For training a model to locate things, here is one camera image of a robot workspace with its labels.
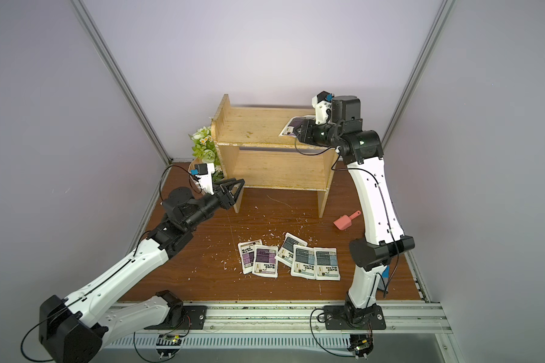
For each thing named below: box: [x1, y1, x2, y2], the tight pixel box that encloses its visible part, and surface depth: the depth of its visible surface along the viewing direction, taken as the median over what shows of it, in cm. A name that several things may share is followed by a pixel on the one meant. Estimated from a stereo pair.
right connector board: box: [346, 333, 374, 361], surface depth 71 cm
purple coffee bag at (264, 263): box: [252, 245, 279, 279], surface depth 86 cm
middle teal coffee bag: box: [290, 244, 316, 280], surface depth 86 cm
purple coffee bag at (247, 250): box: [237, 238, 263, 275], surface depth 88 cm
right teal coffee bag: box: [313, 247, 341, 281], surface depth 85 cm
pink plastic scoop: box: [333, 210, 362, 231], surface depth 97 cm
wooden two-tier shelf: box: [210, 93, 339, 218], surface depth 80 cm
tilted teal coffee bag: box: [274, 232, 309, 268], surface depth 89 cm
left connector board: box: [155, 334, 182, 360], surface depth 73 cm
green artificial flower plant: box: [187, 125, 225, 182], surface depth 87 cm
